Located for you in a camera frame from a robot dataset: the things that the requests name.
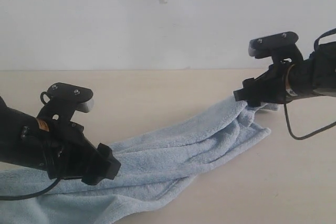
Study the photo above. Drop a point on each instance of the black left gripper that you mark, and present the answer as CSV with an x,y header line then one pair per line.
x,y
66,153

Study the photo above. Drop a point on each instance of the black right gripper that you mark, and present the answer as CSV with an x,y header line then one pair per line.
x,y
269,87

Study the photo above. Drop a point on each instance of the light blue terry towel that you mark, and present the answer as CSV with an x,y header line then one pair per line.
x,y
155,168

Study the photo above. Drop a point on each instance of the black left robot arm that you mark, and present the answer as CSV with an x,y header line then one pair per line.
x,y
20,138

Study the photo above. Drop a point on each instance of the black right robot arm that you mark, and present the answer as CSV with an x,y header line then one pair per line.
x,y
286,82

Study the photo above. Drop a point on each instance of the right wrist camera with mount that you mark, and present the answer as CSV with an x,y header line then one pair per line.
x,y
280,47

